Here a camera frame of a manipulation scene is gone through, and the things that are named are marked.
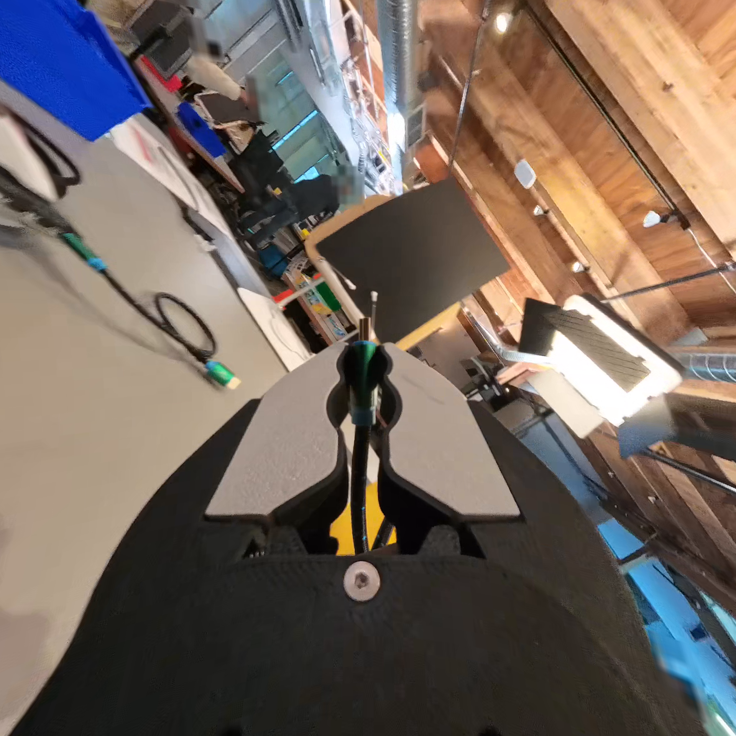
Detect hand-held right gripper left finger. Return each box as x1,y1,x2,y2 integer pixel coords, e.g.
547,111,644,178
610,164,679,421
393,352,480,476
205,342,352,550

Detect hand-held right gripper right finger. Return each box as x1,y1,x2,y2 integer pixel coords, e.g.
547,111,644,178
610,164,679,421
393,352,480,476
376,342,522,550

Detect green plug braided cable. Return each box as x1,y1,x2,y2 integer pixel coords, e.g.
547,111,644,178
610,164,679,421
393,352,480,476
57,230,242,392
339,319,398,555

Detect yellow plastic bin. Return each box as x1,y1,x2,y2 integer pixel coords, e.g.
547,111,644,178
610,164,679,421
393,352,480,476
330,483,398,555

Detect colourful toy boxes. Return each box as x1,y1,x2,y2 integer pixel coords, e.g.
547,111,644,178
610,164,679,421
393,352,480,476
287,270,352,343

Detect small blue plastic bin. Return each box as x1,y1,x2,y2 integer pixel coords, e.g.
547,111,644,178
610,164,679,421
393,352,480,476
175,102,226,159

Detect white studio light panel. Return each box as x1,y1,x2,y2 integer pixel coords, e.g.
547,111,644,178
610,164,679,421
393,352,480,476
517,293,685,426

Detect wood-framed black panel stand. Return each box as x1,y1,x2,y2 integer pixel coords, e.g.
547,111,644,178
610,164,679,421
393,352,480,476
238,178,513,371

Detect silver ceiling duct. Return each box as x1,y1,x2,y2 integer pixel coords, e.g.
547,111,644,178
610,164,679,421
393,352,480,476
678,351,736,381

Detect silver duct with vent grille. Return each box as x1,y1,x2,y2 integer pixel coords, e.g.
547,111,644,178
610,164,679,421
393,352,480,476
376,0,429,147

